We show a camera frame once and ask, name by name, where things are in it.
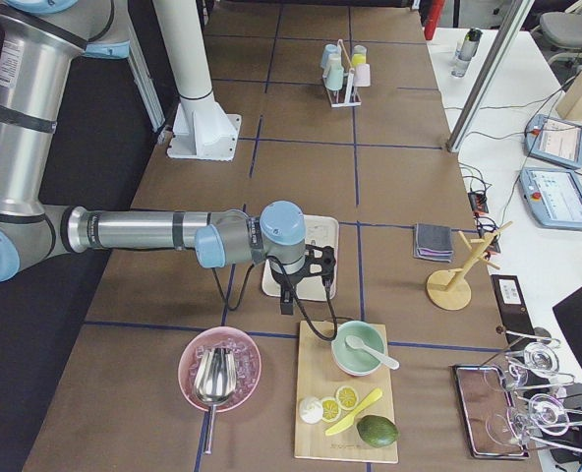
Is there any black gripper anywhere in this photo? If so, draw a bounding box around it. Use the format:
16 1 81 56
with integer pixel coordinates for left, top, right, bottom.
269 259 310 315

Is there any cream rabbit tray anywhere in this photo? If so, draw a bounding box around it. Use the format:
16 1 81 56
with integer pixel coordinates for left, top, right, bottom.
262 214 339 302

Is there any green cup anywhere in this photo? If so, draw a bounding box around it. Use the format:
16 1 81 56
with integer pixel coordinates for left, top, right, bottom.
323 65 344 92

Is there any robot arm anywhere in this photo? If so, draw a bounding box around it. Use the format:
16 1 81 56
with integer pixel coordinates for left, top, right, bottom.
0 1 311 315

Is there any white cup rack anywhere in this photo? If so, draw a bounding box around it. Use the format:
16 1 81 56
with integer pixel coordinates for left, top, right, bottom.
321 39 362 108

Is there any black metal tray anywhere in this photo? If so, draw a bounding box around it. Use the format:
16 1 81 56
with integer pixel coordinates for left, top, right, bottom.
452 364 530 460

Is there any pink cup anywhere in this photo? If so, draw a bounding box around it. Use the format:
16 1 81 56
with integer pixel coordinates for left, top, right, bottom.
353 63 371 89

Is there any cream cup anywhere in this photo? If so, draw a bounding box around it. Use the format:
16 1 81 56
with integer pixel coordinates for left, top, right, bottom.
324 53 341 69

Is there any yellow cup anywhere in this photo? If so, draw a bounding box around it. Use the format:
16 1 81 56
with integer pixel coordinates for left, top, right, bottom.
351 52 367 68

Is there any blue cup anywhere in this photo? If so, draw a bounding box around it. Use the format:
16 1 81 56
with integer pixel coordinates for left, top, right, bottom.
320 43 339 69

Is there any grey cup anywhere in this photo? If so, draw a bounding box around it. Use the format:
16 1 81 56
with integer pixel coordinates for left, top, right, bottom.
353 44 367 55

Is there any pink bowl with ice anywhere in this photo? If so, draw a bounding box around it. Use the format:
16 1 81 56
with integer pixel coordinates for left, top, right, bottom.
178 326 262 412

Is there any white spoon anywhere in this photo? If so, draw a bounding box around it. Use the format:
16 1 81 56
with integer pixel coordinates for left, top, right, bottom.
345 335 400 370

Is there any green bowl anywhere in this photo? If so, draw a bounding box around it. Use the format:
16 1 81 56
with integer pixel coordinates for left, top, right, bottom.
331 321 386 376

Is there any metal ice scoop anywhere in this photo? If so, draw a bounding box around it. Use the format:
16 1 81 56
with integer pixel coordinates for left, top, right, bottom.
194 347 237 454

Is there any wooden cutting board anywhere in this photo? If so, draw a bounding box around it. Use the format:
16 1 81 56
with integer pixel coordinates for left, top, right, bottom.
295 321 398 464

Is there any lemon slice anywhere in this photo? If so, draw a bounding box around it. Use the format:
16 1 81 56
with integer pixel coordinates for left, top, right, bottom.
334 385 360 411
320 396 341 424

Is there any yellow plastic knife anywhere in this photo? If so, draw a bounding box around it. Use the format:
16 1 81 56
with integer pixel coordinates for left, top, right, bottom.
324 387 383 437

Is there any folded grey cloth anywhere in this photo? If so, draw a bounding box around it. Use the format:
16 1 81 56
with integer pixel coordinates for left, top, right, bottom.
413 223 453 263

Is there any wooden mug tree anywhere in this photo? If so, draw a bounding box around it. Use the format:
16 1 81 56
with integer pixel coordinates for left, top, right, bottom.
426 221 512 311

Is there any green avocado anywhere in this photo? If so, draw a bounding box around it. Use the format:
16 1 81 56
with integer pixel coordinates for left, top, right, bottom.
356 415 400 448

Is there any white pillar with base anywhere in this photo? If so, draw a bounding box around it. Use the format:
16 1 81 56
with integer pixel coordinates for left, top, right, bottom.
153 0 242 161

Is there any black box with label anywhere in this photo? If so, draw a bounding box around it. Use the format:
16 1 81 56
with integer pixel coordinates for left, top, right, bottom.
491 274 534 334

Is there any wine glass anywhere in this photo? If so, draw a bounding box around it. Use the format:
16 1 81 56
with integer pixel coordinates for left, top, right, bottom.
485 393 570 446
483 342 559 392

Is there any near teach pendant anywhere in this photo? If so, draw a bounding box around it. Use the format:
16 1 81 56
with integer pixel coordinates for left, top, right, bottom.
519 167 582 231

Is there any teach pendant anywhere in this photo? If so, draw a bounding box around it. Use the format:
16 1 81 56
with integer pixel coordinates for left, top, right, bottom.
525 114 582 170
519 167 582 231

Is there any clear water bottle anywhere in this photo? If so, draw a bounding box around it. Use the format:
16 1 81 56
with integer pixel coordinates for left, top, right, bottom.
451 28 483 78

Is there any far teach pendant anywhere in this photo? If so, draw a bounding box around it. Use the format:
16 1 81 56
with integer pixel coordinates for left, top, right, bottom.
525 114 582 170

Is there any office chair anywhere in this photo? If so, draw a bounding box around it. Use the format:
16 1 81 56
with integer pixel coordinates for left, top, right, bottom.
532 1 582 65

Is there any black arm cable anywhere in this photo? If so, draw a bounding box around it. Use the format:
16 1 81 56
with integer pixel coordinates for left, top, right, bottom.
211 255 351 343

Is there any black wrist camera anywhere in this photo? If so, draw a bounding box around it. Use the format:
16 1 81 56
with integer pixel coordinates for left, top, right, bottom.
305 244 336 288

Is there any aluminium frame post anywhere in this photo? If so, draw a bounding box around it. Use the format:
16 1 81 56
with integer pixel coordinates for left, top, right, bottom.
446 0 534 152

